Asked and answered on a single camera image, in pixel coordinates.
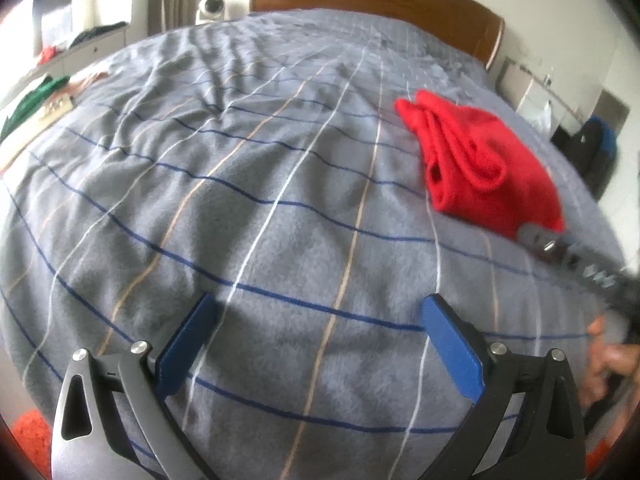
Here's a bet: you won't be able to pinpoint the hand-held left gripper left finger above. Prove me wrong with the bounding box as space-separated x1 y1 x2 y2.
50 292 221 480

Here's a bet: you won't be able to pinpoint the person's right hand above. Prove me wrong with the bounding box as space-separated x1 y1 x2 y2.
582 316 640 407

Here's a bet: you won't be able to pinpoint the white plastic bag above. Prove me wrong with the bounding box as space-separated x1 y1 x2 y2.
530 102 553 132

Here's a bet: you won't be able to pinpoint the green clothes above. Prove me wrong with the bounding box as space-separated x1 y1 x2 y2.
0 76 71 137

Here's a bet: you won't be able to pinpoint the blue garment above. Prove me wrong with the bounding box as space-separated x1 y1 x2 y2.
590 116 620 157

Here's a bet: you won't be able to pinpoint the white security camera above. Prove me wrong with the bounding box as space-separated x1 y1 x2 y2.
196 0 228 23

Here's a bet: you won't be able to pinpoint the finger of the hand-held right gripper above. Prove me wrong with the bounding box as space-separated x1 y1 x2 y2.
515 222 626 306

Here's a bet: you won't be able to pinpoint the white desk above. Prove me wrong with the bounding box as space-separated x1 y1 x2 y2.
0 20 126 171

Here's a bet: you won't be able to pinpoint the grey plaid duvet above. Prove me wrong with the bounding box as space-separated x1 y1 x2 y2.
0 7 636 480

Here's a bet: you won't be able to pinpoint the white dresser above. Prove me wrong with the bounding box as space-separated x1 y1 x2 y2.
500 57 601 131

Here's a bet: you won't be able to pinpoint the red sweater with white print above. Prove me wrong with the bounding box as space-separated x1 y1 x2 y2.
394 89 566 237

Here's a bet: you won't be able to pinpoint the orange fuzzy rug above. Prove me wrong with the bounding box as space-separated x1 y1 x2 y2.
10 410 53 479

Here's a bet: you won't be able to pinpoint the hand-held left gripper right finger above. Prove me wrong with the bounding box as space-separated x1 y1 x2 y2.
421 294 587 480

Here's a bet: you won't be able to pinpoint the dark green garment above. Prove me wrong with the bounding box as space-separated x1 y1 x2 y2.
70 22 126 47

